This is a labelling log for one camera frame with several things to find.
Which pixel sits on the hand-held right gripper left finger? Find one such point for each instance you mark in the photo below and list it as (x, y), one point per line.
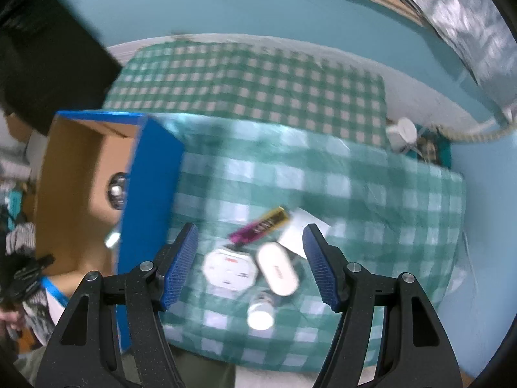
(179, 266)

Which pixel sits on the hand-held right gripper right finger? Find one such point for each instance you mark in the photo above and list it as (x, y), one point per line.
(321, 266)

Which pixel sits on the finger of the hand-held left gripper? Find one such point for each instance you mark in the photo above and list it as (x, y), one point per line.
(36, 268)

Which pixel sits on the white oval case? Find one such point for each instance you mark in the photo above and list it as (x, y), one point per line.
(278, 268)

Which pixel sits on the white plug adapter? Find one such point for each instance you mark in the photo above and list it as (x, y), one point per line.
(228, 270)

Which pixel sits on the blue-rimmed cardboard box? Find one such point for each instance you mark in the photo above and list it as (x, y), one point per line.
(155, 194)

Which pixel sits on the white capped bottle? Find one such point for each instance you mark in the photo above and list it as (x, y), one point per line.
(261, 315)

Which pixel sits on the black round fan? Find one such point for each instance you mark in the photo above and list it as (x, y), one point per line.
(117, 190)

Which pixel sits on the person's left hand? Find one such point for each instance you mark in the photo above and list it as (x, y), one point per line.
(10, 319)

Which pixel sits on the striped cloth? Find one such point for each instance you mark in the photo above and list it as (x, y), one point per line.
(38, 315)

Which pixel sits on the white square box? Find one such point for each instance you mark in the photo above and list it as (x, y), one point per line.
(297, 232)

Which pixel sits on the green checked plastic sheet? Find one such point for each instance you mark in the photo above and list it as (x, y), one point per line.
(363, 210)

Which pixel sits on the pink and gold tube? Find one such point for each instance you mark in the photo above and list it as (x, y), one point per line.
(258, 226)

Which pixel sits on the white cloth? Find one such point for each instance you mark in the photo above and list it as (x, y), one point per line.
(274, 378)

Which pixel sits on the green checked tablecloth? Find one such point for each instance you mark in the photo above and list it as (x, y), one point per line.
(242, 81)

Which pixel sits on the black bag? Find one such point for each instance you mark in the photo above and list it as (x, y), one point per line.
(40, 68)

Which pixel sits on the silver tarp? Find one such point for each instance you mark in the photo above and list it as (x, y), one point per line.
(464, 20)

